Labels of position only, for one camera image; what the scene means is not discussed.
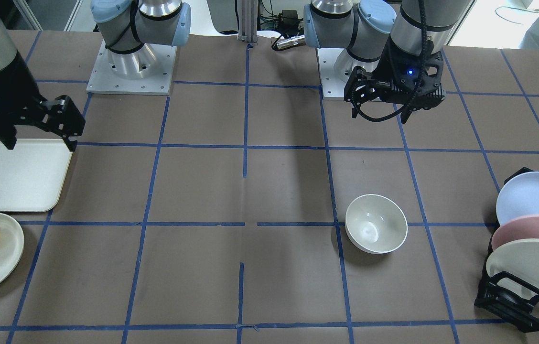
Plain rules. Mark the pink plate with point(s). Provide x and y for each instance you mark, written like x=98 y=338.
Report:
x=525 y=227

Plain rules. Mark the blue plate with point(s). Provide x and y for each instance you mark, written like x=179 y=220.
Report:
x=518 y=197

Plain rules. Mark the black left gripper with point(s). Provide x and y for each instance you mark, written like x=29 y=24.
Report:
x=387 y=66

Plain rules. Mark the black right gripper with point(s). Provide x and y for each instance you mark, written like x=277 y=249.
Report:
x=9 y=91

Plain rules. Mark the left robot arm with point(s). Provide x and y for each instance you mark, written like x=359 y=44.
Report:
x=364 y=28

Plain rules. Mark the black plate rack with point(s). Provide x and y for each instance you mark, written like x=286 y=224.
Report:
x=504 y=303

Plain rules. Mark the white ceramic bowl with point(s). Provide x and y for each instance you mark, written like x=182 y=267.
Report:
x=375 y=224

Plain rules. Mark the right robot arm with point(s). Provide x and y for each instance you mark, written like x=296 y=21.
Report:
x=128 y=28

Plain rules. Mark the white rectangular tray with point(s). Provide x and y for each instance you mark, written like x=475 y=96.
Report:
x=32 y=175

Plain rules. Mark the aluminium frame post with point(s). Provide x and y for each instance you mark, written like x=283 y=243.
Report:
x=247 y=16

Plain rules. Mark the cream plate in rack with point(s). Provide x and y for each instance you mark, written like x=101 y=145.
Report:
x=537 y=270

